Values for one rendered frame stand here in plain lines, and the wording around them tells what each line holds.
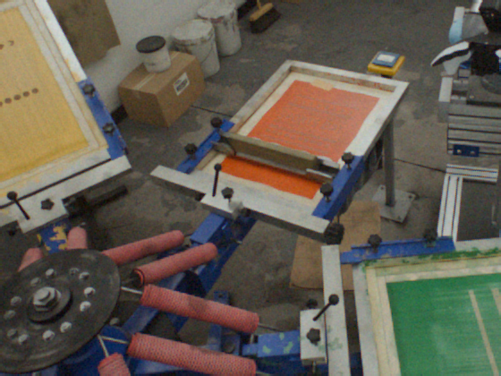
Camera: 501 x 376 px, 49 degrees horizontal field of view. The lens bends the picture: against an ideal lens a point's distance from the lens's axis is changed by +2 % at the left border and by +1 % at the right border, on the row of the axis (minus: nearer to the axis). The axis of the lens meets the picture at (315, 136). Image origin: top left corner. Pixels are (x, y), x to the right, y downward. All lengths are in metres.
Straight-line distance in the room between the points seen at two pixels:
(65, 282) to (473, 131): 1.27
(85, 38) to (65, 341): 2.71
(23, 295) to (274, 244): 1.74
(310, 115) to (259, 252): 1.03
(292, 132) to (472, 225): 1.07
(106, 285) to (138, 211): 2.08
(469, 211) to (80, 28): 2.58
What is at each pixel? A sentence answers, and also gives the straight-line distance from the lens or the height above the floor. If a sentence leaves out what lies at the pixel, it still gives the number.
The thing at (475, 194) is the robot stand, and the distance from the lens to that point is 2.85.
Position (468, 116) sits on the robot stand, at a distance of 1.80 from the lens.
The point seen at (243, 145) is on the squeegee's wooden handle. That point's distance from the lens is 1.95.
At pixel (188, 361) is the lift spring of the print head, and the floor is 1.15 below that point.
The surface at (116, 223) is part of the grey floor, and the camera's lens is 3.38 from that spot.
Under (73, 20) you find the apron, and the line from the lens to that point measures 3.71.
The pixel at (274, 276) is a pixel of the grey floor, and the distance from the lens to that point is 2.83.
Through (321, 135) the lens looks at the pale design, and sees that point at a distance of 2.05.
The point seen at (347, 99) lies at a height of 0.96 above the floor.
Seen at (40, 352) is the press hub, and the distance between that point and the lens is 1.30.
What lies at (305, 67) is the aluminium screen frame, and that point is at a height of 0.99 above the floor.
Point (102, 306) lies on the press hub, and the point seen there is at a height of 1.31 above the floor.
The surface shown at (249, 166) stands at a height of 0.96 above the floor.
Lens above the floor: 2.28
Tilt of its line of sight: 40 degrees down
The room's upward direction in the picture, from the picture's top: 9 degrees counter-clockwise
